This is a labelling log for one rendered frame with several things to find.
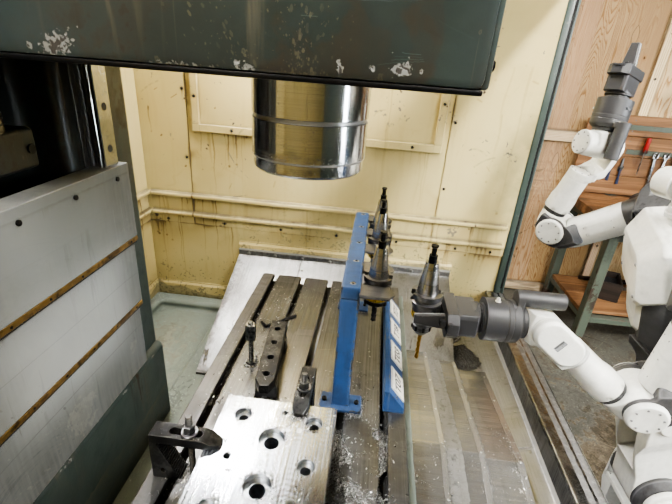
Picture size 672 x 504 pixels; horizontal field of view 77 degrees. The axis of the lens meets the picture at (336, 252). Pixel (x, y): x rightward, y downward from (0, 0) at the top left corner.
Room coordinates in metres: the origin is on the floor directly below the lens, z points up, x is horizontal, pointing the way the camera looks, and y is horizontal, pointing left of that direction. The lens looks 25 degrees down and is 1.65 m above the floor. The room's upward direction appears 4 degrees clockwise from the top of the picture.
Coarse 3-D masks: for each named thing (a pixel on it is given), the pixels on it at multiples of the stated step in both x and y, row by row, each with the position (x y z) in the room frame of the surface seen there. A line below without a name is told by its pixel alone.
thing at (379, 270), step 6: (378, 252) 0.81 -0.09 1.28; (384, 252) 0.81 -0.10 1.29; (378, 258) 0.80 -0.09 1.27; (384, 258) 0.80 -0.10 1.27; (372, 264) 0.81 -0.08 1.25; (378, 264) 0.80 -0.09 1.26; (384, 264) 0.80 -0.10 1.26; (372, 270) 0.81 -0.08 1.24; (378, 270) 0.80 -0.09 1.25; (384, 270) 0.80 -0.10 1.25; (372, 276) 0.80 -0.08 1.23; (378, 276) 0.80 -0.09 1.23; (384, 276) 0.80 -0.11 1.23
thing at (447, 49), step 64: (0, 0) 0.51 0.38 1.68; (64, 0) 0.51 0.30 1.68; (128, 0) 0.50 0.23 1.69; (192, 0) 0.50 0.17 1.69; (256, 0) 0.49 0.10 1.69; (320, 0) 0.49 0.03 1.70; (384, 0) 0.48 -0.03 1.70; (448, 0) 0.48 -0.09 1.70; (128, 64) 0.51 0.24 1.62; (192, 64) 0.50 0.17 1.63; (256, 64) 0.49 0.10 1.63; (320, 64) 0.48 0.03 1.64; (384, 64) 0.48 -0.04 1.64; (448, 64) 0.47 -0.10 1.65
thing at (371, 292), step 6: (366, 288) 0.77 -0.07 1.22; (372, 288) 0.77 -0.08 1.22; (378, 288) 0.78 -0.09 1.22; (384, 288) 0.78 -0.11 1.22; (360, 294) 0.75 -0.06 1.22; (366, 294) 0.75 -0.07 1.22; (372, 294) 0.75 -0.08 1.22; (378, 294) 0.75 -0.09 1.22; (384, 294) 0.75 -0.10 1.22; (390, 294) 0.76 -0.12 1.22; (384, 300) 0.74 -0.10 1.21
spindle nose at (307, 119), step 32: (256, 96) 0.57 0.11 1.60; (288, 96) 0.53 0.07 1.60; (320, 96) 0.53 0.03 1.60; (352, 96) 0.55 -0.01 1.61; (256, 128) 0.57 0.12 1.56; (288, 128) 0.53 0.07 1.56; (320, 128) 0.53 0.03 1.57; (352, 128) 0.56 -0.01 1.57; (256, 160) 0.57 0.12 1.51; (288, 160) 0.53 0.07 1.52; (320, 160) 0.53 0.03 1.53; (352, 160) 0.56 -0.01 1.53
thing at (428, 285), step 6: (426, 264) 0.75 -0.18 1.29; (432, 264) 0.74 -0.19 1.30; (438, 264) 0.75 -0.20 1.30; (426, 270) 0.75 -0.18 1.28; (432, 270) 0.74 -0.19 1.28; (438, 270) 0.75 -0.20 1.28; (426, 276) 0.74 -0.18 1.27; (432, 276) 0.74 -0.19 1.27; (438, 276) 0.75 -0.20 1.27; (420, 282) 0.75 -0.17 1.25; (426, 282) 0.74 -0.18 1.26; (432, 282) 0.74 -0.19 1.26; (438, 282) 0.75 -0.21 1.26; (420, 288) 0.74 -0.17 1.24; (426, 288) 0.74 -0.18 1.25; (432, 288) 0.74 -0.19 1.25; (438, 288) 0.75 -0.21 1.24; (420, 294) 0.74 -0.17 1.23; (426, 294) 0.73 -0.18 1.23; (432, 294) 0.73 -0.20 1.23
